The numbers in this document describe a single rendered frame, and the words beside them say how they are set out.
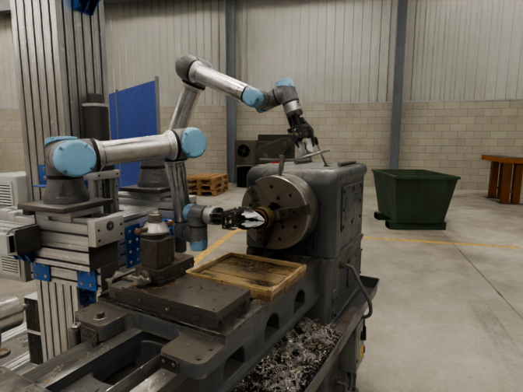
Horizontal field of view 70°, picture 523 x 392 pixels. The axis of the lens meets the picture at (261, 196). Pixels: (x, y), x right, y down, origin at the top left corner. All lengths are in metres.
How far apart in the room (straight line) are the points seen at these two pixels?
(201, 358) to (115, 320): 0.30
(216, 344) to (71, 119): 1.12
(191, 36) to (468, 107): 8.37
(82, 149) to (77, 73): 0.53
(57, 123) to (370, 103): 10.30
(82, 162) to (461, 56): 11.28
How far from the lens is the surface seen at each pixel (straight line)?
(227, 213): 1.44
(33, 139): 1.84
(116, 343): 1.11
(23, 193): 1.90
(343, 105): 11.48
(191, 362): 0.92
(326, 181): 1.63
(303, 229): 1.53
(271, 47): 12.07
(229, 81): 1.64
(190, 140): 1.46
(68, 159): 1.33
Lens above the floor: 1.39
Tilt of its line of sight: 9 degrees down
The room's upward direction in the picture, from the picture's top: straight up
